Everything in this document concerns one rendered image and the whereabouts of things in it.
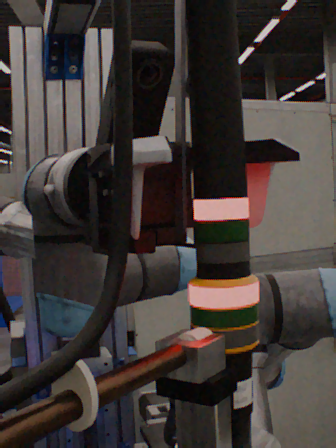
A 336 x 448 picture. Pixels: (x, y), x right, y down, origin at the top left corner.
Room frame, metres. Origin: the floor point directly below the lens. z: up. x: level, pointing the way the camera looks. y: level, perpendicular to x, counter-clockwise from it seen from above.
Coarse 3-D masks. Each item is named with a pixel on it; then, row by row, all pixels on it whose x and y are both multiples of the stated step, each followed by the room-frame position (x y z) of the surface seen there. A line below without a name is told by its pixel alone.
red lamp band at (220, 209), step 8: (200, 200) 0.33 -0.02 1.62; (208, 200) 0.32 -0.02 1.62; (216, 200) 0.32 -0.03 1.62; (224, 200) 0.32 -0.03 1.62; (232, 200) 0.32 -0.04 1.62; (240, 200) 0.32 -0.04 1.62; (248, 200) 0.33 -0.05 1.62; (200, 208) 0.33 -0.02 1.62; (208, 208) 0.32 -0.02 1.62; (216, 208) 0.32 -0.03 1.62; (224, 208) 0.32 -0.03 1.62; (232, 208) 0.32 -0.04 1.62; (240, 208) 0.32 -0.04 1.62; (248, 208) 0.33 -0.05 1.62; (200, 216) 0.33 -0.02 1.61; (208, 216) 0.32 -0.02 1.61; (216, 216) 0.32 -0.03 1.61; (224, 216) 0.32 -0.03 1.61; (232, 216) 0.32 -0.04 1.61; (240, 216) 0.32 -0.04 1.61; (248, 216) 0.33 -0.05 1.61
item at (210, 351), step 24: (168, 336) 0.31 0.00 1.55; (216, 336) 0.30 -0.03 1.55; (192, 360) 0.29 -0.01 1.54; (216, 360) 0.30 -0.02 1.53; (168, 384) 0.30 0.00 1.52; (192, 384) 0.29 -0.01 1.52; (216, 384) 0.29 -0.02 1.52; (192, 408) 0.31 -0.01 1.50; (216, 408) 0.30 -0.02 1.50; (192, 432) 0.31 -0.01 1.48; (216, 432) 0.30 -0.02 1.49; (264, 432) 0.35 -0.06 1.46
